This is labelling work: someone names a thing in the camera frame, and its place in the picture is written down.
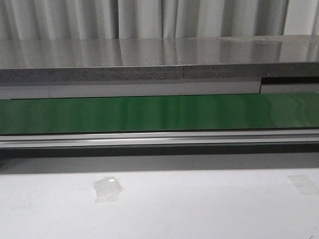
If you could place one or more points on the white pleated curtain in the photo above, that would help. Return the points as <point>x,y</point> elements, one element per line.
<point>124,19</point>

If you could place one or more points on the clear tape patch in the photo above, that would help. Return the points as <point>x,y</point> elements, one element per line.
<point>107,189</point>

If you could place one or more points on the grey stone counter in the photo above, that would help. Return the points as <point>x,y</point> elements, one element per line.
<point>49,61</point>

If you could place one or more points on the clear tape strip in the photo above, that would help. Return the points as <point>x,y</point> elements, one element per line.
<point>304,185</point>

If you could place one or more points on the aluminium conveyor rail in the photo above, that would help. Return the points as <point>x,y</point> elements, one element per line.
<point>160,138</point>

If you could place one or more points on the green conveyor belt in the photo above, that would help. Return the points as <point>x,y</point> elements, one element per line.
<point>159,113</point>

